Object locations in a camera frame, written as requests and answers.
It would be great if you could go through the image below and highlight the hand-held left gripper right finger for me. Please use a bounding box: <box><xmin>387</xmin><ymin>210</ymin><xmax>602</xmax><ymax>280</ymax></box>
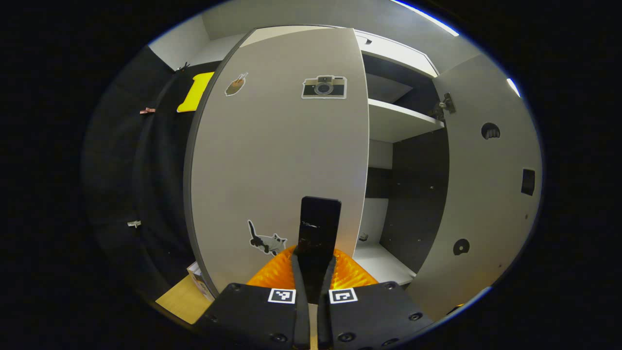
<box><xmin>317</xmin><ymin>248</ymin><xmax>435</xmax><ymax>350</ymax></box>

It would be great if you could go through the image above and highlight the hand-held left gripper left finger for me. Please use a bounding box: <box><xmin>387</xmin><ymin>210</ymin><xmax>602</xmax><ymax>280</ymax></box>
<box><xmin>193</xmin><ymin>245</ymin><xmax>311</xmax><ymax>350</ymax></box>

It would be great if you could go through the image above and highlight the black door handle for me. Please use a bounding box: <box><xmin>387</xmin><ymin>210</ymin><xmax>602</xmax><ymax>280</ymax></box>
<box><xmin>297</xmin><ymin>196</ymin><xmax>342</xmax><ymax>302</ymax></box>

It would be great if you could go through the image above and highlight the white double-door shoe cabinet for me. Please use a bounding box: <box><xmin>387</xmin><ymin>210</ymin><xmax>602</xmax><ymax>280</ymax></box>
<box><xmin>241</xmin><ymin>25</ymin><xmax>450</xmax><ymax>287</ymax></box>

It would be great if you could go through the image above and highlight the white cabinet door camera sticker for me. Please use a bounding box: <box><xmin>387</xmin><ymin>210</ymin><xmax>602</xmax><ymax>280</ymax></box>
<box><xmin>184</xmin><ymin>27</ymin><xmax>370</xmax><ymax>297</ymax></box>

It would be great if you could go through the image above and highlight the white cabinet door headphone sticker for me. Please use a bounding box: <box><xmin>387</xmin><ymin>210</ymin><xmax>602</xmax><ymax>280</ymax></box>
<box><xmin>406</xmin><ymin>53</ymin><xmax>542</xmax><ymax>321</ymax></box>

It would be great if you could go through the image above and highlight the white cabinet shelf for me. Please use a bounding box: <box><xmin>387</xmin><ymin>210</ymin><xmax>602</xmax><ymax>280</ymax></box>
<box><xmin>368</xmin><ymin>99</ymin><xmax>445</xmax><ymax>143</ymax></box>

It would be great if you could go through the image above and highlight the black door hinge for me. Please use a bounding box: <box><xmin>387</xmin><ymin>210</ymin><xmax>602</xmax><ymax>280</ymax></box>
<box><xmin>429</xmin><ymin>92</ymin><xmax>456</xmax><ymax>121</ymax></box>

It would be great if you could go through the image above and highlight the small white box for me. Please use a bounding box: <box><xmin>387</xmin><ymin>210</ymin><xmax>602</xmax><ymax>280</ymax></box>
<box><xmin>187</xmin><ymin>262</ymin><xmax>217</xmax><ymax>302</ymax></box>

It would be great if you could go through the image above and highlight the black backdrop cloth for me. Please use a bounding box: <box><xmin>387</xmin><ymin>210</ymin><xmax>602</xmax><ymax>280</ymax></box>
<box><xmin>83</xmin><ymin>46</ymin><xmax>219</xmax><ymax>302</ymax></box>

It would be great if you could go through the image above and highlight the long ceiling light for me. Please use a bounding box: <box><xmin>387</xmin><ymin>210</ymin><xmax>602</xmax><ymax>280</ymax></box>
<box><xmin>391</xmin><ymin>0</ymin><xmax>460</xmax><ymax>37</ymax></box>

